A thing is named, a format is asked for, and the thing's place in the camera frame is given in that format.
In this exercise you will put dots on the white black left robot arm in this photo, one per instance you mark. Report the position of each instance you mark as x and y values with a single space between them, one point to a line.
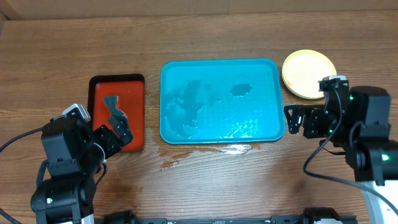
75 153

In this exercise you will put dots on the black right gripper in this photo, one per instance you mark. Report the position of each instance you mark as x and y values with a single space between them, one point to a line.
310 120

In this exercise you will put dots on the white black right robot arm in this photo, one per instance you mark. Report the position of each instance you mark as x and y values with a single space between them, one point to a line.
357 120

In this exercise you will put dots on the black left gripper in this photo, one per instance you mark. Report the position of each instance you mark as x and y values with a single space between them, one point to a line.
113 145

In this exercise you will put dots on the teal plastic tray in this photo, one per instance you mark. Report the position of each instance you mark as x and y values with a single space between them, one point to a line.
220 101

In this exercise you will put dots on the red tray with black rim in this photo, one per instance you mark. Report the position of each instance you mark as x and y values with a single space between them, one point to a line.
130 91

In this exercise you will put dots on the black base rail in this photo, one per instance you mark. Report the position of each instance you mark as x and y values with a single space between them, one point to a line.
321 215

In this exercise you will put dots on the yellow-green plate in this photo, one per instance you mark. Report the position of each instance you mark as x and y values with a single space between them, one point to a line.
303 69

